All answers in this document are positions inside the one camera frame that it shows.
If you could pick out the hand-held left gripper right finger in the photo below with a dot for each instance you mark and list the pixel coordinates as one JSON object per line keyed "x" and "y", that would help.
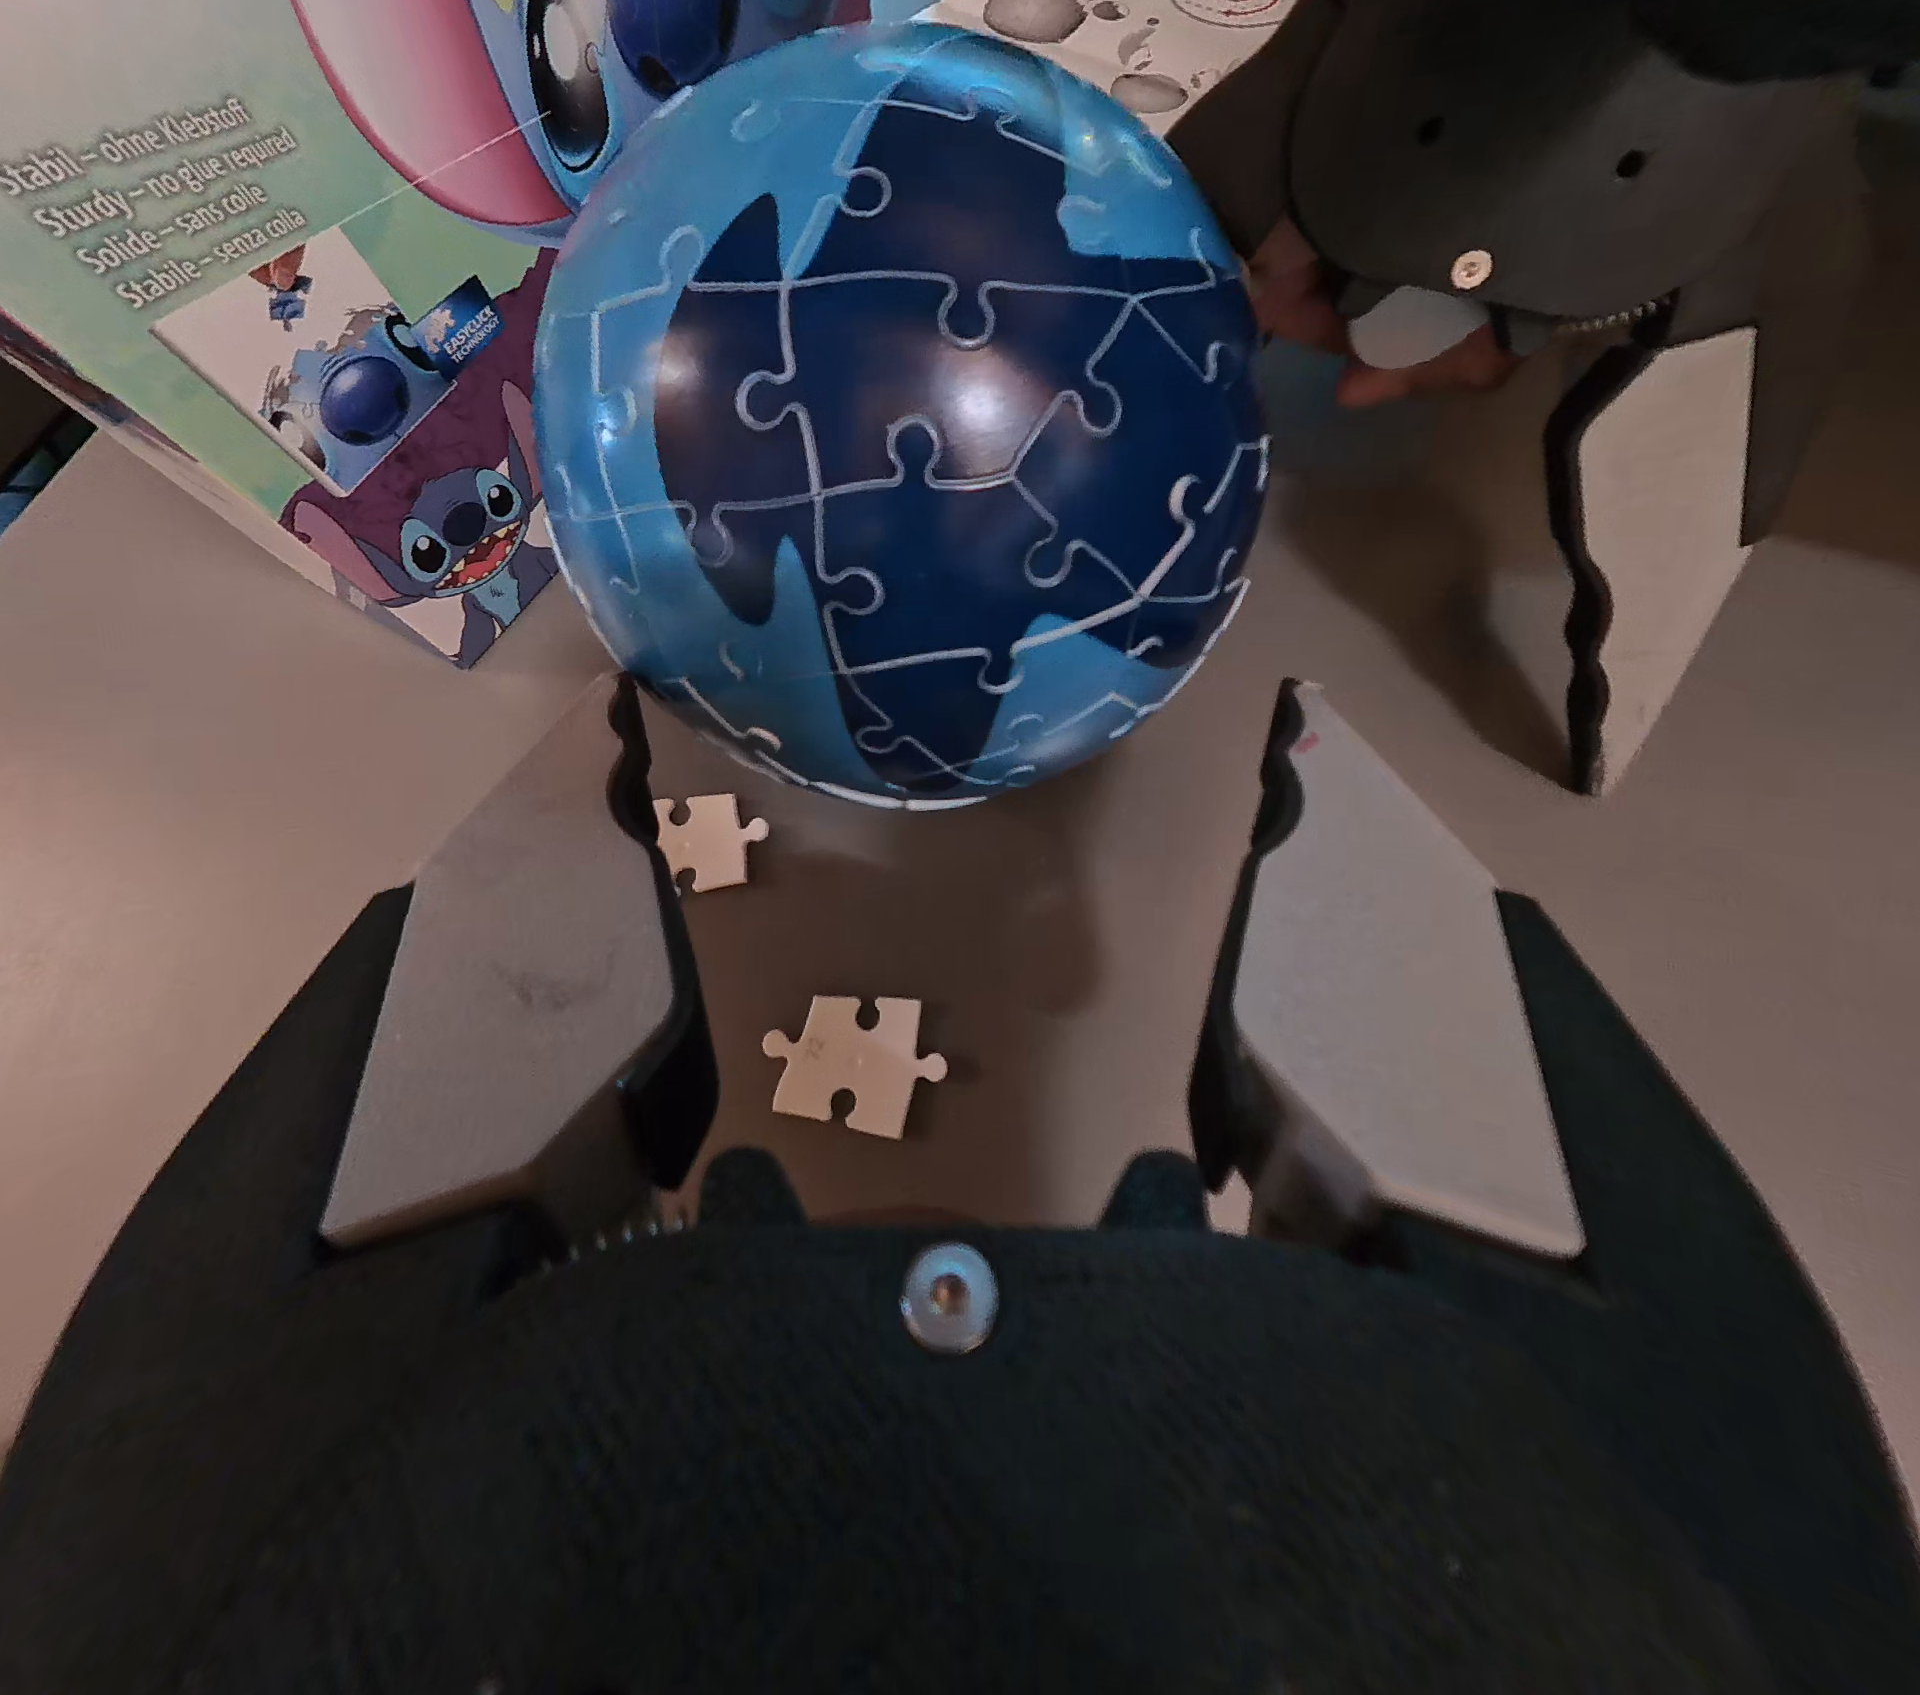
{"x": 1380, "y": 1005}

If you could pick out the white instruction leaflet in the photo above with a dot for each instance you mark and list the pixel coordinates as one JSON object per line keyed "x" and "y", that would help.
{"x": 1050, "y": 0}

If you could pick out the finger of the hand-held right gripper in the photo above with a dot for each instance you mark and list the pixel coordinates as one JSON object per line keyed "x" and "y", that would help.
{"x": 1665, "y": 525}

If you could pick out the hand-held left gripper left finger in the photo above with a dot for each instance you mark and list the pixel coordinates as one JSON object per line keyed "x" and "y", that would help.
{"x": 510, "y": 1019}

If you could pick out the cartoon printed puzzle box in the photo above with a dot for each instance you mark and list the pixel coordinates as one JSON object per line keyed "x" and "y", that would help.
{"x": 225, "y": 150}

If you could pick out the person's right hand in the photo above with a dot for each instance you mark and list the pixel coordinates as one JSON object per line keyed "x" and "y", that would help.
{"x": 1425, "y": 374}

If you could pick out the blue puzzle ball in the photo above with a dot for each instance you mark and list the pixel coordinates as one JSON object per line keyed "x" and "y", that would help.
{"x": 930, "y": 374}

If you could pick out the white puzzle piece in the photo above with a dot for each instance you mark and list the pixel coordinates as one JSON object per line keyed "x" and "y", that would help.
{"x": 705, "y": 843}
{"x": 849, "y": 1065}

